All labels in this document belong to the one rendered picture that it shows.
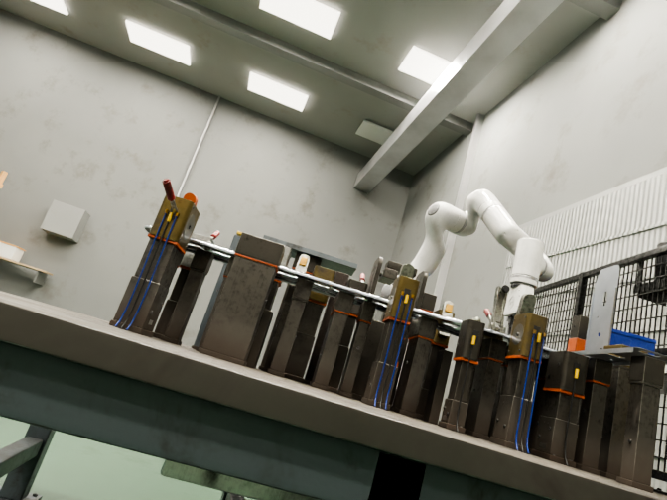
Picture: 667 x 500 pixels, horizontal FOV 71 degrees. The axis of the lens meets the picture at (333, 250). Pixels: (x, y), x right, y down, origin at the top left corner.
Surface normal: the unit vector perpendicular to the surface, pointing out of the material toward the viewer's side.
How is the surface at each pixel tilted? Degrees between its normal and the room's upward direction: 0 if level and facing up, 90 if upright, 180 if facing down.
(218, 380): 90
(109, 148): 90
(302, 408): 90
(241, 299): 90
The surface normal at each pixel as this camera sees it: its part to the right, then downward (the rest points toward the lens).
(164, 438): 0.25, -0.20
